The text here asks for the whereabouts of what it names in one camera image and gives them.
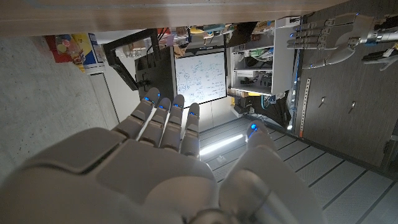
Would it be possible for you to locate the slotted metal wall rail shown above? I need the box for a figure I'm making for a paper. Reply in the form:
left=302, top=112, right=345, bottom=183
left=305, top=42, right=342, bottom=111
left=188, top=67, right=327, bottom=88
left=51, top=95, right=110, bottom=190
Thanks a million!
left=298, top=77, right=312, bottom=138

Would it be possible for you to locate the whiteboard with black frame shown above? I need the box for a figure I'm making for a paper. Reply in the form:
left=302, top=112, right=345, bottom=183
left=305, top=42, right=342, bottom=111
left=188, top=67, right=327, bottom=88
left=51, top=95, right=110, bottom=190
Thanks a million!
left=174, top=51, right=228, bottom=108

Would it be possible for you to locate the clear plastic cup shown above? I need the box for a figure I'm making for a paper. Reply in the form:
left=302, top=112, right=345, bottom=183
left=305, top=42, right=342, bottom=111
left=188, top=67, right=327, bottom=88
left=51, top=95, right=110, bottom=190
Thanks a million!
left=55, top=35, right=85, bottom=65

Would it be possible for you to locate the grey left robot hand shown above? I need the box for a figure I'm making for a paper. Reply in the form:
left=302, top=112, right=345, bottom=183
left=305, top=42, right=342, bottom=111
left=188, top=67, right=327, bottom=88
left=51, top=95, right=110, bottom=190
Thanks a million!
left=286, top=12, right=376, bottom=70

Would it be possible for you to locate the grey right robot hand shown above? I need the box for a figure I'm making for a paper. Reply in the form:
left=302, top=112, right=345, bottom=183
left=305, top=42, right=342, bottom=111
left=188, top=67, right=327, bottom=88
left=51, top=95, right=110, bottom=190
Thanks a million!
left=0, top=87, right=329, bottom=224

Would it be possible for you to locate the white shelf cabinet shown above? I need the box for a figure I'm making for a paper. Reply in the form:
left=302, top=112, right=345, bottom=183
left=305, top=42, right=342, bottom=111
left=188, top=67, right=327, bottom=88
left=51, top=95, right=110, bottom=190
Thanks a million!
left=229, top=17, right=301, bottom=96

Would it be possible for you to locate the white canister with lid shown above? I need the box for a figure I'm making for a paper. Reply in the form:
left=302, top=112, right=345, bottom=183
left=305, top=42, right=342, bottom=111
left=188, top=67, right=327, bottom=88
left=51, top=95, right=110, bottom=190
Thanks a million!
left=73, top=32, right=105, bottom=70

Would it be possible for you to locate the ceiling light strip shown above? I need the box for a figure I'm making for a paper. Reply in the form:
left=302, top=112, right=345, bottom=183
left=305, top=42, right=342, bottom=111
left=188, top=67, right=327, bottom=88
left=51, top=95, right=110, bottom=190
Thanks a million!
left=198, top=133, right=245, bottom=156

